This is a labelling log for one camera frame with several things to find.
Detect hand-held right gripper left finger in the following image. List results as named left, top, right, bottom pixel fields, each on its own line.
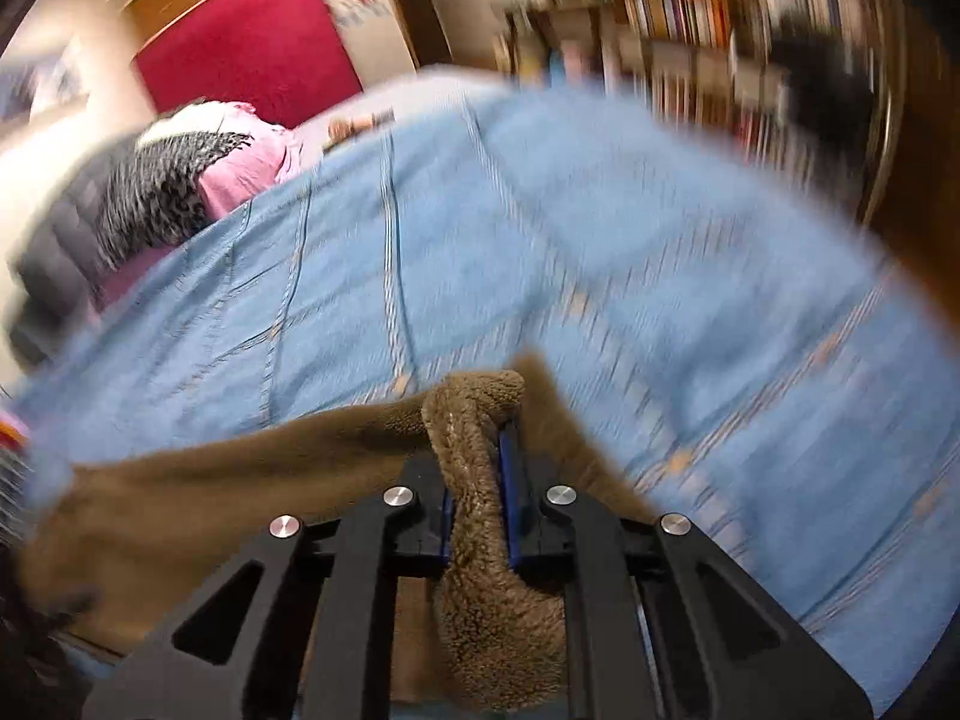
left=81, top=454, right=455, bottom=720

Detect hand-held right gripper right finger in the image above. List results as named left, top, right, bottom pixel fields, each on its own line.
left=497, top=420, right=875, bottom=720

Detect brown fleece towel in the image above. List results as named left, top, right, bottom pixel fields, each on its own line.
left=19, top=351, right=661, bottom=713

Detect blue patterned blanket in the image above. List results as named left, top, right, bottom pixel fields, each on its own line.
left=15, top=82, right=960, bottom=713

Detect small brown object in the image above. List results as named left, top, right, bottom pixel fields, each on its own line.
left=325, top=110, right=395, bottom=145

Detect pink pillow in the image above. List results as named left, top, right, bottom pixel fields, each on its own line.
left=196, top=101, right=331, bottom=224

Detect leopard print cloth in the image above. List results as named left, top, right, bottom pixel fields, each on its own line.
left=96, top=101, right=254, bottom=269

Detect dark quilted cushion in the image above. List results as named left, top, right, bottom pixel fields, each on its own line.
left=9, top=186, right=115, bottom=362

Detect black chair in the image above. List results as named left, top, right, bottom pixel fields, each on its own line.
left=765, top=36, right=902, bottom=227

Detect bookshelf with books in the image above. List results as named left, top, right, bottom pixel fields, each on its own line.
left=493, top=0, right=901, bottom=158

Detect wall stickers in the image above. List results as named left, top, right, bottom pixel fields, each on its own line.
left=330, top=0, right=392, bottom=28

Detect red wall panel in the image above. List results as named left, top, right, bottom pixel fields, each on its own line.
left=132, top=0, right=367, bottom=130

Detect wall poster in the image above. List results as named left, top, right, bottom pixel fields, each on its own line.
left=0, top=36, right=91, bottom=122

